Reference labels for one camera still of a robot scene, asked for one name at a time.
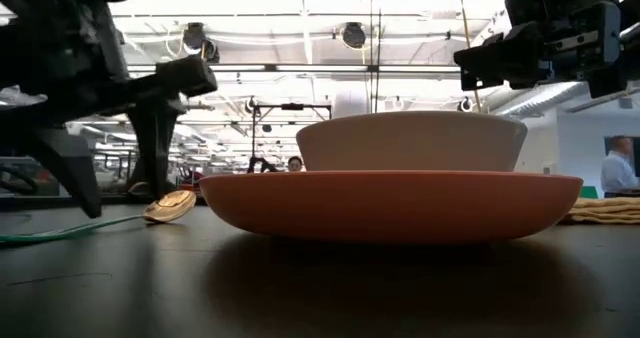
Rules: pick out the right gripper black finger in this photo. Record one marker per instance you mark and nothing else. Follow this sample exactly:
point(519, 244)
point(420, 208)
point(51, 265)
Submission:
point(520, 55)
point(482, 81)

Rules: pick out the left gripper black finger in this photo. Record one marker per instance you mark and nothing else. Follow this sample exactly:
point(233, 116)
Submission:
point(75, 173)
point(156, 148)

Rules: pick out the grey-white bowl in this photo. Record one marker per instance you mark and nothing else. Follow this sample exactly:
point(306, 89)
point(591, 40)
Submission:
point(410, 143)

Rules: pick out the red-orange plate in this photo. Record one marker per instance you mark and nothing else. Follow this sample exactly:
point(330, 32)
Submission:
point(390, 208)

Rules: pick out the person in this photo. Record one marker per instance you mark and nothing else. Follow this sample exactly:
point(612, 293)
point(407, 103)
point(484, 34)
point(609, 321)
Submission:
point(617, 170)
point(295, 164)

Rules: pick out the green box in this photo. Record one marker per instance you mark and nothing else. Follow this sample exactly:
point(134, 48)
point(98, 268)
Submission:
point(589, 192)

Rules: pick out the long ceiling light strip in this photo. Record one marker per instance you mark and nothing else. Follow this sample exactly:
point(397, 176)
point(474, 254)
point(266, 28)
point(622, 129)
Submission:
point(300, 68)

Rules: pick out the folded yellow cloth napkin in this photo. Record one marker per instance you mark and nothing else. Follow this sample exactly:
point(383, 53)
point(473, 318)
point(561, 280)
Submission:
point(610, 210)

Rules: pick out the black metal table frame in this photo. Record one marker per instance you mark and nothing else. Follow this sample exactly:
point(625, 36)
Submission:
point(112, 201)

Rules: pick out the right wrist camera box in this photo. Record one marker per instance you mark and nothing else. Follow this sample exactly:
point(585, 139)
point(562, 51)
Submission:
point(525, 3)

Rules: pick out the silver ventilation duct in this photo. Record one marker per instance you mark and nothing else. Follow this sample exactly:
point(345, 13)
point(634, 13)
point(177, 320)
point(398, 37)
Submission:
point(550, 100)

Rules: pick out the black frame stand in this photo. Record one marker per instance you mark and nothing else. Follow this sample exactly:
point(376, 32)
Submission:
point(292, 106)

